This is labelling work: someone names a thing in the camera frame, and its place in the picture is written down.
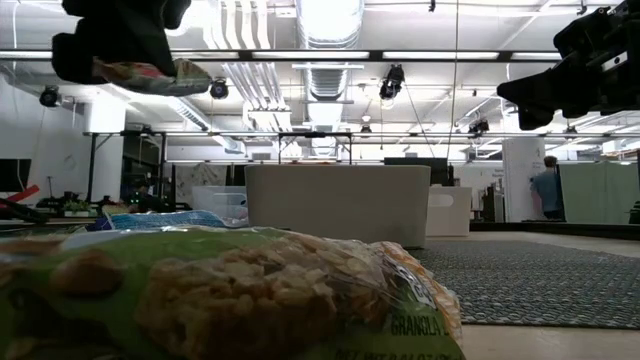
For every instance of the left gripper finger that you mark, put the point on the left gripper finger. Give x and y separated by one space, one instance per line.
75 60
135 45

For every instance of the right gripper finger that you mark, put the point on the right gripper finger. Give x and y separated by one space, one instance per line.
545 81
545 97

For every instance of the blue granola bar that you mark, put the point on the blue granola bar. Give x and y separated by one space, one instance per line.
165 220

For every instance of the green oat granola bar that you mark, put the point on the green oat granola bar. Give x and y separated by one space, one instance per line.
200 300

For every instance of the black hanging spotlight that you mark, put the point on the black hanging spotlight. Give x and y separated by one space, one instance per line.
219 90
391 82
479 126
50 96

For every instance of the person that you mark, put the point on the person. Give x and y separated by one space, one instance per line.
547 192

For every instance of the white pillar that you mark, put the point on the white pillar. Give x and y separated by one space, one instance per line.
520 200

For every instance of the black flat screen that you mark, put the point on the black flat screen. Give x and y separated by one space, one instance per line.
15 175

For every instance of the red stick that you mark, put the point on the red stick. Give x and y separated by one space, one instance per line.
22 194

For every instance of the grey draped cover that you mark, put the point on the grey draped cover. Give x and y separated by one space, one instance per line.
200 175

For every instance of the small green tray plant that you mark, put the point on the small green tray plant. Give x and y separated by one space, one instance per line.
77 206

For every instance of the black monitor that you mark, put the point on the black monitor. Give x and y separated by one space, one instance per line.
415 167

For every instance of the white plastic bin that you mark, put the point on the white plastic bin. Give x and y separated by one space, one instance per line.
452 215

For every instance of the clear plastic bin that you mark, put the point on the clear plastic bin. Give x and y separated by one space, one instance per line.
215 202

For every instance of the grey plastic bin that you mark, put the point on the grey plastic bin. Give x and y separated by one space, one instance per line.
340 205

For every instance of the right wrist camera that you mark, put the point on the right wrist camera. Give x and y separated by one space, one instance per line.
585 34

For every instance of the white rectangular air duct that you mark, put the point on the white rectangular air duct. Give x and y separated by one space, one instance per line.
185 112

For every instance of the green partition wall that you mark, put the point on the green partition wall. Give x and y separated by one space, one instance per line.
595 195

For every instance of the black aluminium table frame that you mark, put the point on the black aluminium table frame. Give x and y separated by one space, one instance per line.
575 229

